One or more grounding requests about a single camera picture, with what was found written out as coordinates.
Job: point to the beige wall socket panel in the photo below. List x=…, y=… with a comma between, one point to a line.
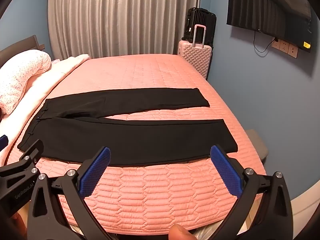
x=285, y=47

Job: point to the wall-mounted television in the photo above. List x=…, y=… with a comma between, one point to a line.
x=275, y=17

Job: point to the person's right hand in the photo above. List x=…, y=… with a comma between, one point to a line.
x=178, y=233

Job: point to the light pink blanket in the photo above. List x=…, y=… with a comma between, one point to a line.
x=62, y=70

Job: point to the white dotted pillow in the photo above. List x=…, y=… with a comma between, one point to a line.
x=20, y=75

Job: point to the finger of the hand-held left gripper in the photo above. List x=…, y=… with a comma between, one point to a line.
x=31, y=153
x=3, y=142

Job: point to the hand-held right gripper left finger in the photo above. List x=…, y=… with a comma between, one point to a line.
x=95, y=170

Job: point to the pink quilted bed cover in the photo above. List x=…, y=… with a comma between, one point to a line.
x=150, y=72

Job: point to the black pants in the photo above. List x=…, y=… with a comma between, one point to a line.
x=125, y=142

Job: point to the grey-brown headboard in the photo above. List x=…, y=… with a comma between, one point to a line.
x=25, y=45

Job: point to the black suitcase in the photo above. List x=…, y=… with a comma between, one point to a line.
x=210, y=25

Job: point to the grey pleated curtain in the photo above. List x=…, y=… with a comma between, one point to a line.
x=120, y=17

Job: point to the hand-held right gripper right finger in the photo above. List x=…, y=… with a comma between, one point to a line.
x=225, y=170

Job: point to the pink suitcase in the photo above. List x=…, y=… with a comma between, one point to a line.
x=197, y=57

